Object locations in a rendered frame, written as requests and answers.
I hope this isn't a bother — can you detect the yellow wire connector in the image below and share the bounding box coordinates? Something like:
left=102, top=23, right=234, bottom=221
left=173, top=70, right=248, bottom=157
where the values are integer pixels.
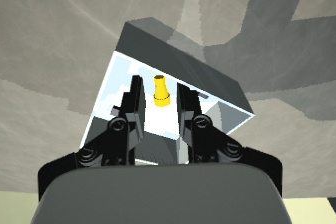
left=153, top=76, right=170, bottom=107

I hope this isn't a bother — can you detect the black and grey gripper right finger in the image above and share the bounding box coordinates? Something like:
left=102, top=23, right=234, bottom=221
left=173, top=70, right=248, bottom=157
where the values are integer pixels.
left=176, top=82, right=283, bottom=198

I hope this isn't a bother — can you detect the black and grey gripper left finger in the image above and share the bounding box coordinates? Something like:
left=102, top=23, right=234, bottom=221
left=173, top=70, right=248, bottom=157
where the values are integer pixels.
left=38, top=75, right=146, bottom=202

